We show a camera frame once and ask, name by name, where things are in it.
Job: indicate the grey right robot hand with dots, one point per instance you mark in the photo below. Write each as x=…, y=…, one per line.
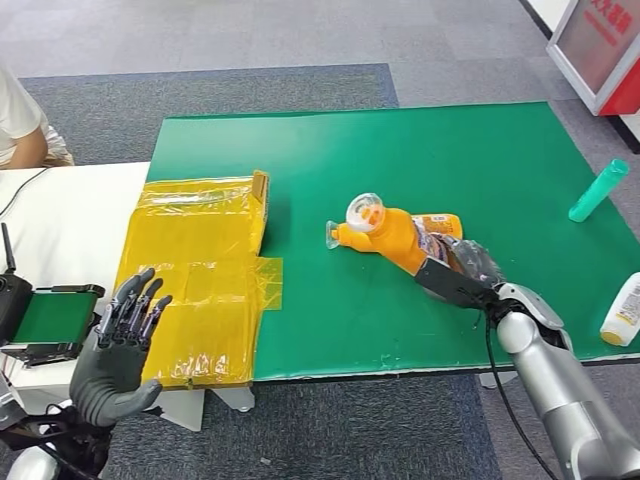
x=475, y=258

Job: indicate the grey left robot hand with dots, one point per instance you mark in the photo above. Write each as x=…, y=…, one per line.
x=107, y=378

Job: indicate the orange bottle with clear cap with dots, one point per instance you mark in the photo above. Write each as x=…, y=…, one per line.
x=395, y=235
x=442, y=225

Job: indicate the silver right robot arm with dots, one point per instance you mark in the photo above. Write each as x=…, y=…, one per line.
x=560, y=384

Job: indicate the teal green bottle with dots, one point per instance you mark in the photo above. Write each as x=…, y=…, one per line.
x=598, y=191

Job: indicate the white bottle with yellow cap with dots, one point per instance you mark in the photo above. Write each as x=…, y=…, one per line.
x=623, y=314

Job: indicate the small green belt conveyor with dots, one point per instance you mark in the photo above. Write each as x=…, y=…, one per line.
x=52, y=318

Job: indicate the white table foot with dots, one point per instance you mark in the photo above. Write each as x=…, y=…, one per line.
x=185, y=407

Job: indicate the green table mat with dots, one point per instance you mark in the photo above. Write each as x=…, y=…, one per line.
x=400, y=152

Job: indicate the black device with antenna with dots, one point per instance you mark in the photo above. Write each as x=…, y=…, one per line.
x=10, y=305

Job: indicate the yellow taped cardboard box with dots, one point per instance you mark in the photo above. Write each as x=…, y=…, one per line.
x=200, y=232

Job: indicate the red and white sign stand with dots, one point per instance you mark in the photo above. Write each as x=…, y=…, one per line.
x=598, y=46

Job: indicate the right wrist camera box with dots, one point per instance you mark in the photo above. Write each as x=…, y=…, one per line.
x=450, y=285

